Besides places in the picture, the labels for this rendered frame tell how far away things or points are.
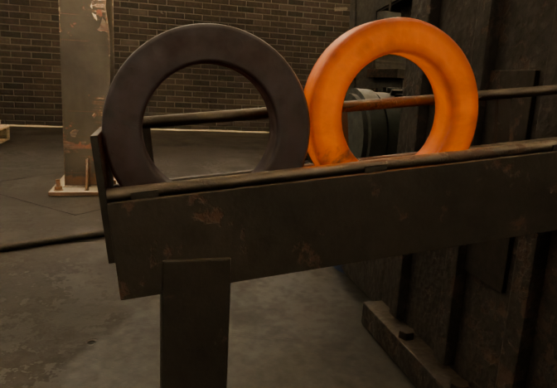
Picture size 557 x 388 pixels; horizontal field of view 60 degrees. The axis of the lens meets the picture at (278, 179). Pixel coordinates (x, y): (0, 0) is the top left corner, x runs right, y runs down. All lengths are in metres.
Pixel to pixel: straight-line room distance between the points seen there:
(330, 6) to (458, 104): 6.50
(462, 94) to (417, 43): 0.07
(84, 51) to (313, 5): 4.44
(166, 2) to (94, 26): 3.66
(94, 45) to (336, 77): 2.56
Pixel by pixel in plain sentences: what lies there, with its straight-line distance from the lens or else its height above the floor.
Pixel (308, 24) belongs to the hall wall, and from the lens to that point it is 6.87.
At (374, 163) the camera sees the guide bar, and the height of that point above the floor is 0.61.
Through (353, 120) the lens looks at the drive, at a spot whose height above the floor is 0.56.
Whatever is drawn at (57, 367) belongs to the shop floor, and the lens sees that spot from 1.32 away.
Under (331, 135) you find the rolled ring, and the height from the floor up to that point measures 0.64.
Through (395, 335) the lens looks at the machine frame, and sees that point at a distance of 1.32.
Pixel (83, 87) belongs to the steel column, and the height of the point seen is 0.60.
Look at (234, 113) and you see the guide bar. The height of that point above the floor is 0.65.
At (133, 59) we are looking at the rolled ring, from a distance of 0.42.
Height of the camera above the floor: 0.68
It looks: 11 degrees down
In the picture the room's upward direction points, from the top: 3 degrees clockwise
